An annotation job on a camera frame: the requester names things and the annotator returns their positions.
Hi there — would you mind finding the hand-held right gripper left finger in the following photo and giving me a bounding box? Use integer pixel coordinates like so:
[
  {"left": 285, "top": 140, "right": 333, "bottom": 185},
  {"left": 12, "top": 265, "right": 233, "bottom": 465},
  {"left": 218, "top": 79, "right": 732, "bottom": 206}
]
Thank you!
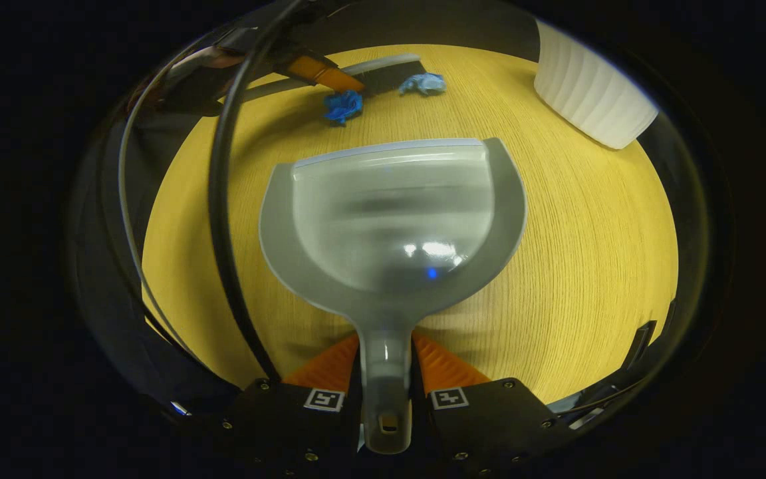
[{"left": 220, "top": 334, "right": 364, "bottom": 476}]

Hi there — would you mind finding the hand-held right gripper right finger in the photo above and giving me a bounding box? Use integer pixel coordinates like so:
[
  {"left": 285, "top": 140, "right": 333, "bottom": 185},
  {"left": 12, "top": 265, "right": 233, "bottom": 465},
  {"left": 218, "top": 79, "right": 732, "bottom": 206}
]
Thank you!
[{"left": 412, "top": 331, "right": 576, "bottom": 477}]

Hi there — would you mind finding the dark blue paper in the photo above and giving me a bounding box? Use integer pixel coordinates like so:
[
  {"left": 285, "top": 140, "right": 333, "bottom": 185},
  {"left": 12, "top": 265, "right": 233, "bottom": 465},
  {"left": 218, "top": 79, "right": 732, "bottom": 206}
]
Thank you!
[{"left": 323, "top": 90, "right": 364, "bottom": 126}]

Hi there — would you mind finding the small white broom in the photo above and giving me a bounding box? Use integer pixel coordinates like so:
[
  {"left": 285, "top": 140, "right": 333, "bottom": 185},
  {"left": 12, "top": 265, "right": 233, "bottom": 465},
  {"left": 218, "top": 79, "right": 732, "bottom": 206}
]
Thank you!
[{"left": 237, "top": 53, "right": 426, "bottom": 104}]

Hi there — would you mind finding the light blue paper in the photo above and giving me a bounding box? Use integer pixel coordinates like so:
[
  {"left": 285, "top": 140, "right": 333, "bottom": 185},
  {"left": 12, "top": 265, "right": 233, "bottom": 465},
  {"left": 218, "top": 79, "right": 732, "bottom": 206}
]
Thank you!
[{"left": 398, "top": 72, "right": 447, "bottom": 96}]

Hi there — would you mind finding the white dustpan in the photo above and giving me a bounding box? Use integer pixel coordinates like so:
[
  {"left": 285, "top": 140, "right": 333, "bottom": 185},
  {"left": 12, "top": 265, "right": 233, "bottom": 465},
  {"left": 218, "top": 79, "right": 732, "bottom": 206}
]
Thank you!
[{"left": 259, "top": 138, "right": 529, "bottom": 455}]

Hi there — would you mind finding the white garbage bin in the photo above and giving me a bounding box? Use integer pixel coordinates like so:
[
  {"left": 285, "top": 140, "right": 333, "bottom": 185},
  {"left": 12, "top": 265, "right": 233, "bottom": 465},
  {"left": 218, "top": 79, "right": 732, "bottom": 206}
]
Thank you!
[{"left": 533, "top": 19, "right": 660, "bottom": 150}]

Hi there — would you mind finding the wooden desktop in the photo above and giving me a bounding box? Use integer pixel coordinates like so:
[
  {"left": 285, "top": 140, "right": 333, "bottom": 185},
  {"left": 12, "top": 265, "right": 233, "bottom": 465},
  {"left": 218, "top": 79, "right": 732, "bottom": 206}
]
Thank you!
[{"left": 142, "top": 44, "right": 680, "bottom": 405}]

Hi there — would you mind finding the thin grey cable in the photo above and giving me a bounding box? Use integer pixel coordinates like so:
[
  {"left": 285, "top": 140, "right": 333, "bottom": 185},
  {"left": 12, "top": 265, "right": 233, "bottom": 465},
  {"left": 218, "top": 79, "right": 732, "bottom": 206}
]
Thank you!
[{"left": 117, "top": 33, "right": 224, "bottom": 357}]

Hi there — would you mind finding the thick black cable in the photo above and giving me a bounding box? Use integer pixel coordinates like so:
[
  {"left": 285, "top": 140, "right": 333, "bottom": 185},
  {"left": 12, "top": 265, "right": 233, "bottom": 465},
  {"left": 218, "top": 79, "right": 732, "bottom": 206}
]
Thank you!
[{"left": 207, "top": 0, "right": 304, "bottom": 381}]

